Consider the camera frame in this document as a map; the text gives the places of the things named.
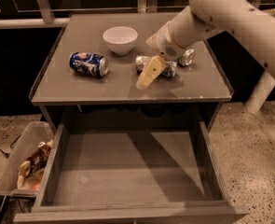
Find brown snack bag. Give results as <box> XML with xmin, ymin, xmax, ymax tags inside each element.
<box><xmin>17</xmin><ymin>140</ymin><xmax>53</xmax><ymax>188</ymax></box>

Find green soda can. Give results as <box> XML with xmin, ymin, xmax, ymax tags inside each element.
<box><xmin>177</xmin><ymin>49</ymin><xmax>195</xmax><ymax>67</ymax></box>

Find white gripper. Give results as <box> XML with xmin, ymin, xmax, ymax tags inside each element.
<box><xmin>136</xmin><ymin>22</ymin><xmax>186</xmax><ymax>90</ymax></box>

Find silver blue redbull can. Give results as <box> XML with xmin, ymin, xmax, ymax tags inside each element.
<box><xmin>135</xmin><ymin>55</ymin><xmax>177</xmax><ymax>78</ymax></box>

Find blue pepsi can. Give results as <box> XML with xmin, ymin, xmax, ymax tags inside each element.
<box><xmin>69</xmin><ymin>52</ymin><xmax>108</xmax><ymax>78</ymax></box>

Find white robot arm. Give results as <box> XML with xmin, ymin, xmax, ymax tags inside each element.
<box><xmin>136</xmin><ymin>0</ymin><xmax>275</xmax><ymax>113</ymax></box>

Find white ceramic bowl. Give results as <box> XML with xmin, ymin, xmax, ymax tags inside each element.
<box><xmin>103</xmin><ymin>26</ymin><xmax>138</xmax><ymax>55</ymax></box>

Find open grey top drawer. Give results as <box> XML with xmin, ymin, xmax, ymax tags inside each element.
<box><xmin>14</xmin><ymin>123</ymin><xmax>248</xmax><ymax>224</ymax></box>

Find grey cabinet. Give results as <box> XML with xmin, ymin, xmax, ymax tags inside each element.
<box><xmin>30</xmin><ymin>13</ymin><xmax>233</xmax><ymax>123</ymax></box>

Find black cable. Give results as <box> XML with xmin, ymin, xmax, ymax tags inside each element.
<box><xmin>0</xmin><ymin>134</ymin><xmax>21</xmax><ymax>160</ymax></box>

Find metal railing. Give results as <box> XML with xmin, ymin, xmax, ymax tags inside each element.
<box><xmin>0</xmin><ymin>0</ymin><xmax>275</xmax><ymax>31</ymax></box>

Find clear plastic bin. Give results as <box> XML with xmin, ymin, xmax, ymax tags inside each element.
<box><xmin>0</xmin><ymin>121</ymin><xmax>54</xmax><ymax>198</ymax></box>

